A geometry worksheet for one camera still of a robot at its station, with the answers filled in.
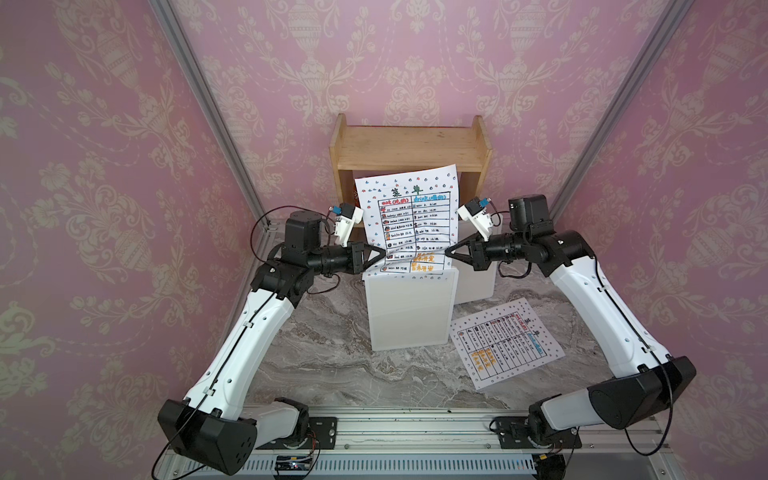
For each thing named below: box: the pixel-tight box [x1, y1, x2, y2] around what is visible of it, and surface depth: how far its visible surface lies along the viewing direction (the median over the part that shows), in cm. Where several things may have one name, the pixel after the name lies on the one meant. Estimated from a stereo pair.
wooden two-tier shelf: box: [330, 113, 493, 206], surface depth 81 cm
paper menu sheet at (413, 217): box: [355, 164, 459, 280], surface depth 66 cm
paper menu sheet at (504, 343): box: [449, 297, 566, 391], surface depth 91 cm
